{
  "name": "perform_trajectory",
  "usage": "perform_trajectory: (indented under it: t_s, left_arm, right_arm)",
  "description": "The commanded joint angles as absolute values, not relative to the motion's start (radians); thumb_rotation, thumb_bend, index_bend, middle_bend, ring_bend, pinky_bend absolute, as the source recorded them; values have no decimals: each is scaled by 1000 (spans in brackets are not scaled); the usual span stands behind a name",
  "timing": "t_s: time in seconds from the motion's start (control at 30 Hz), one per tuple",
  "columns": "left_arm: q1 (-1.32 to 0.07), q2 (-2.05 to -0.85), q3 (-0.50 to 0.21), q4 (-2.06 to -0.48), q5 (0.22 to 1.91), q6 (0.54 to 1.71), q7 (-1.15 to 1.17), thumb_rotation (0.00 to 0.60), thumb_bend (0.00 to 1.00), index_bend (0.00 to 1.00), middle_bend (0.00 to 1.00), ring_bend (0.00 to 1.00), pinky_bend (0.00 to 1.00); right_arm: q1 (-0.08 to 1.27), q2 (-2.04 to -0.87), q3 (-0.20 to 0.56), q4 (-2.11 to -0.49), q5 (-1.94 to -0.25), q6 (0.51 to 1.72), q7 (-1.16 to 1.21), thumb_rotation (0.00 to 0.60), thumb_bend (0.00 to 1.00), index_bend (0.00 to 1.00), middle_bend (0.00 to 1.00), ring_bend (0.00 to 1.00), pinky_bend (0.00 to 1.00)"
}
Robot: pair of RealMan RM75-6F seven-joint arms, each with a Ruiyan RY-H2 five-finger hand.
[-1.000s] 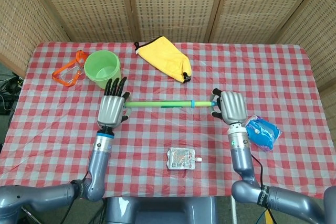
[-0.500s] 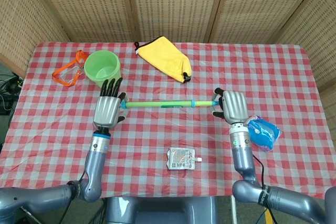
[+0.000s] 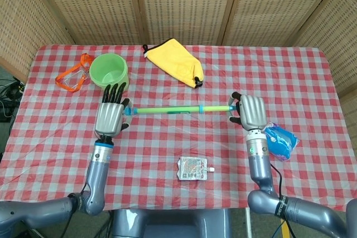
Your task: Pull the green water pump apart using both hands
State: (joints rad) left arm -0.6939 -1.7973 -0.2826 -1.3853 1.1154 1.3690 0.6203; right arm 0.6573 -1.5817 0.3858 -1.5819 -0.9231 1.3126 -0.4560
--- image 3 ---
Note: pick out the yellow folded cloth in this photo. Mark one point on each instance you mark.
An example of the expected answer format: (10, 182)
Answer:
(175, 59)

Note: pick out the grey robot torso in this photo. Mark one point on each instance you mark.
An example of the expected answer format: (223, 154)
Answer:
(173, 224)

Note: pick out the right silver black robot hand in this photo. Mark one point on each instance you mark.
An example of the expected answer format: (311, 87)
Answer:
(253, 112)

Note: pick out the red white checkered tablecloth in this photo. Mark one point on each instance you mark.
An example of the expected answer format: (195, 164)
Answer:
(173, 143)

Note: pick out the woven wooden folding screen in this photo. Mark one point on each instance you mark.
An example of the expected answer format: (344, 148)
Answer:
(184, 6)

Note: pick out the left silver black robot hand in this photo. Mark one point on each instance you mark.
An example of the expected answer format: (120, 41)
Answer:
(108, 118)

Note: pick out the white table leg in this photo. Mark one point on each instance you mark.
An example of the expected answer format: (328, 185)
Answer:
(248, 217)

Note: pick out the green plastic bucket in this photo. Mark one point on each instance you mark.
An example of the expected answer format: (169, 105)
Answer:
(110, 68)

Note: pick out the green and blue water syringe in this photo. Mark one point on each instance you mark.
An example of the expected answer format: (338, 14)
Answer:
(173, 109)

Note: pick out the silver spouted drink pouch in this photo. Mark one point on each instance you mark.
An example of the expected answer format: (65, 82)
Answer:
(192, 168)

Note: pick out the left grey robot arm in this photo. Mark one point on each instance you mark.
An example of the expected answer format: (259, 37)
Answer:
(96, 182)

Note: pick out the blue tissue pack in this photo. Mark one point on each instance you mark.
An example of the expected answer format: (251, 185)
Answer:
(280, 143)

